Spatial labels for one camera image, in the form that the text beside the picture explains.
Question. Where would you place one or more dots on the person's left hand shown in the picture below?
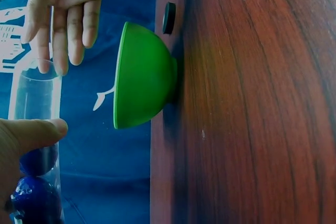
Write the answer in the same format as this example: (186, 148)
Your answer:
(13, 150)

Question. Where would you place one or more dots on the green bowl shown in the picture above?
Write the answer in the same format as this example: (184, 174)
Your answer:
(144, 77)

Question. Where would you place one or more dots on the person's left thumb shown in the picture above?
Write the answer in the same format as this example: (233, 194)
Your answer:
(39, 132)

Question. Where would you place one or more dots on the blue ball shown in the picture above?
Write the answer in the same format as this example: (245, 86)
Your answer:
(36, 200)
(42, 159)

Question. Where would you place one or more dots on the person's right thumb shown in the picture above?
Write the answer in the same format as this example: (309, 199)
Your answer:
(31, 24)

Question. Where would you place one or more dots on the black round disc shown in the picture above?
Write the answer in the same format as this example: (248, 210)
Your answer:
(168, 18)

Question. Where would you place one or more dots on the clear plastic tube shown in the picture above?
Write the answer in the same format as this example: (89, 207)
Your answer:
(36, 98)

